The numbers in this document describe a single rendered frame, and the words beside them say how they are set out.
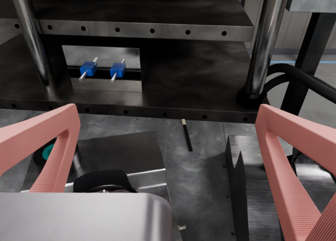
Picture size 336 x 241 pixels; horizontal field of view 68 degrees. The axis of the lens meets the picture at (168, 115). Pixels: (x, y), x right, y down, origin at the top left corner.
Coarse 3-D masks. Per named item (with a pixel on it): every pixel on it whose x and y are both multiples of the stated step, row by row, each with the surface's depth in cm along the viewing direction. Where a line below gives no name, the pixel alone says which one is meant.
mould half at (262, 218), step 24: (240, 144) 60; (288, 144) 60; (240, 168) 48; (264, 168) 45; (312, 168) 45; (240, 192) 46; (264, 192) 42; (312, 192) 42; (240, 216) 45; (264, 216) 41; (240, 240) 44; (264, 240) 39
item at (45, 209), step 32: (0, 128) 8; (32, 128) 9; (64, 128) 11; (0, 160) 7; (64, 160) 11; (0, 192) 5; (32, 192) 5; (0, 224) 4; (32, 224) 4; (64, 224) 4; (96, 224) 4; (128, 224) 4; (160, 224) 5
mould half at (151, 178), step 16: (80, 144) 53; (96, 144) 53; (112, 144) 53; (128, 144) 53; (144, 144) 53; (32, 160) 49; (96, 160) 49; (112, 160) 49; (128, 160) 49; (144, 160) 49; (160, 160) 49; (32, 176) 46; (128, 176) 47; (144, 176) 47; (160, 176) 48; (64, 192) 45; (144, 192) 48; (160, 192) 48; (176, 224) 41; (176, 240) 38
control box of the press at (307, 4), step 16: (288, 0) 79; (304, 0) 76; (320, 0) 76; (320, 16) 83; (320, 32) 86; (304, 48) 92; (320, 48) 90; (304, 64) 94; (288, 96) 104; (304, 96) 102; (288, 112) 107
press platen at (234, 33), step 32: (0, 0) 102; (32, 0) 103; (64, 0) 103; (96, 0) 103; (128, 0) 103; (160, 0) 104; (192, 0) 104; (224, 0) 104; (64, 32) 83; (96, 32) 82; (128, 32) 81; (160, 32) 80; (192, 32) 79; (224, 32) 81
